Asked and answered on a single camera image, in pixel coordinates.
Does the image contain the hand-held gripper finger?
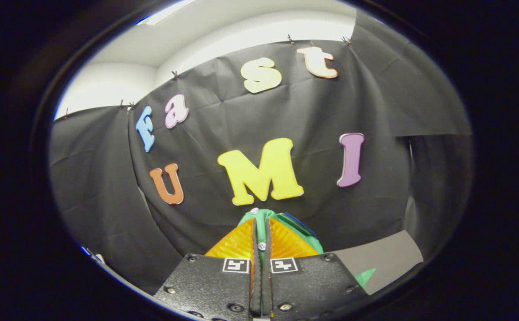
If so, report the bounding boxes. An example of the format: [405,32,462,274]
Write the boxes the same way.
[262,216,370,321]
[152,218,262,321]

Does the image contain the green polo shirt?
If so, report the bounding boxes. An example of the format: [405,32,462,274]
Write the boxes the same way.
[237,208,376,289]

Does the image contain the beige cabinet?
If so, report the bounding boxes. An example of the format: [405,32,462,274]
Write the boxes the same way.
[331,230,424,295]

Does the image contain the black backdrop cloth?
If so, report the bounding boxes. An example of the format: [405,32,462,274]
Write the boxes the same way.
[48,9,473,295]

